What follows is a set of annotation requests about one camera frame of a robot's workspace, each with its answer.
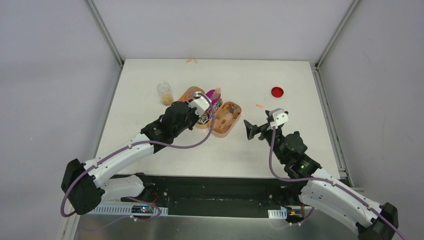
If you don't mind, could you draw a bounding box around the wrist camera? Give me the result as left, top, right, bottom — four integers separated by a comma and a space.
188, 96, 211, 118
268, 108, 289, 129

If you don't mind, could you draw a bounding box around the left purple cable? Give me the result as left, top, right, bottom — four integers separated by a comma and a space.
59, 93, 216, 222

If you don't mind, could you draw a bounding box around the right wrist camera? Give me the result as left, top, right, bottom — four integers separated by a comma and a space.
268, 108, 289, 129

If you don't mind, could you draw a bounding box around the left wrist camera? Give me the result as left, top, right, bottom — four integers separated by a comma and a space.
188, 96, 211, 118

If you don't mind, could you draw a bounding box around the tray of lollipop candies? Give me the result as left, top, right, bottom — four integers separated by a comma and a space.
195, 98, 223, 129

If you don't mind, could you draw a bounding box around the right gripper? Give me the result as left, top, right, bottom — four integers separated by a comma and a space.
243, 119, 287, 164

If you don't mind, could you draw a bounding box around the red jar lid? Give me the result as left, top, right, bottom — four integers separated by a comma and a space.
271, 86, 284, 98

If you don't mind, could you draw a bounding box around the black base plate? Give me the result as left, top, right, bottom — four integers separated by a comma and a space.
119, 174, 317, 220

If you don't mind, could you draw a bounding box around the magenta plastic scoop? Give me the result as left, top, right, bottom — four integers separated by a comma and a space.
205, 87, 221, 105

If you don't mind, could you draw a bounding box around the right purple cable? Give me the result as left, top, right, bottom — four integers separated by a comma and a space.
268, 127, 408, 240

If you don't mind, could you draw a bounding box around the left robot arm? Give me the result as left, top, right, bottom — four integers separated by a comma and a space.
60, 96, 212, 218

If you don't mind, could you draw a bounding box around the clear plastic jar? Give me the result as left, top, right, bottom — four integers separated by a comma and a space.
156, 82, 174, 106

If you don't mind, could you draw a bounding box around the tray of popsicle candies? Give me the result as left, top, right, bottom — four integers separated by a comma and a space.
208, 101, 242, 138

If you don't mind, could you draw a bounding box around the tray of gummy candies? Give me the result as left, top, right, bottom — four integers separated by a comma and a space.
178, 86, 205, 102

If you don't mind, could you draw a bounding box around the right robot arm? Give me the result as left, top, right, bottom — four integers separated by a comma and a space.
243, 108, 401, 240

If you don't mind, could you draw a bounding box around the purple cable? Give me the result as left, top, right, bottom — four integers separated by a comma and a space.
59, 93, 216, 222
268, 127, 408, 240

